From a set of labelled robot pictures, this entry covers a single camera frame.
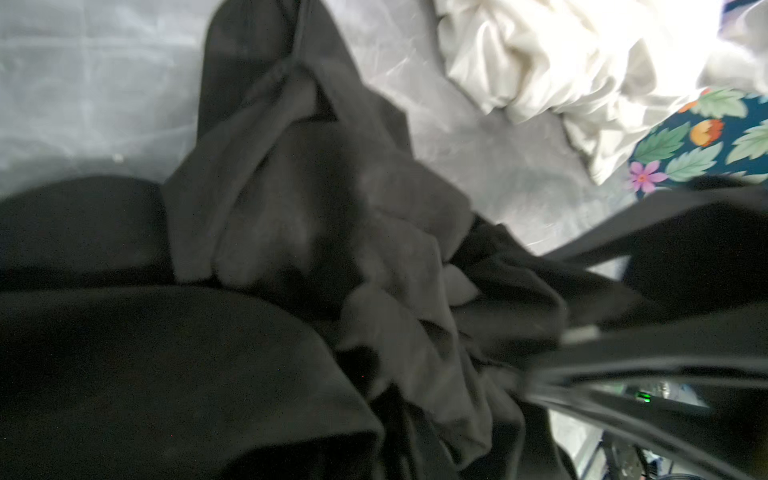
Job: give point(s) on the black cloth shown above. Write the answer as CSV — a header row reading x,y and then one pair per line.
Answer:
x,y
301,299

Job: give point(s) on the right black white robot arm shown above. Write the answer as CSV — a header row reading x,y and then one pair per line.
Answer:
x,y
688,378

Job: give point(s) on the white cloth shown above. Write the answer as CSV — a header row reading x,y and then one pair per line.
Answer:
x,y
612,70

